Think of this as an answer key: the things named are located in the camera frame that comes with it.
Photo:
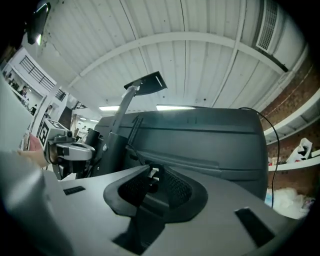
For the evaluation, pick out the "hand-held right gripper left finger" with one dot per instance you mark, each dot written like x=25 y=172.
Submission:
x=130 y=190

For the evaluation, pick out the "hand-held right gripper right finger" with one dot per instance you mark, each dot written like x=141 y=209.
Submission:
x=180 y=192

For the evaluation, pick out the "pile of clear plastic wrap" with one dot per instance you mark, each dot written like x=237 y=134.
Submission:
x=287 y=200

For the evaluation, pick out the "white wall shelf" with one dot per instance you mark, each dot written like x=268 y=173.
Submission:
x=295 y=117
x=295 y=165

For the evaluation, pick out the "white ceiling air vent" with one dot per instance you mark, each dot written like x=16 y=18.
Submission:
x=268 y=27

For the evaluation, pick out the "black balcony railing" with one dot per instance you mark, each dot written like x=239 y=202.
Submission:
x=37 y=71

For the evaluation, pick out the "white plastic bag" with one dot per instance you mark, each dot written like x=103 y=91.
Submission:
x=301 y=151

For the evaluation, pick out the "long ceiling light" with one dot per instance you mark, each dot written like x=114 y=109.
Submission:
x=108 y=107
x=175 y=107

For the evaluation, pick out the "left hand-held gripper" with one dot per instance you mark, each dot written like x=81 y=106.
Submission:
x=75 y=151

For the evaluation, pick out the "person's left forearm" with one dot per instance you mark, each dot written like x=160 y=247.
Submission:
x=33 y=156

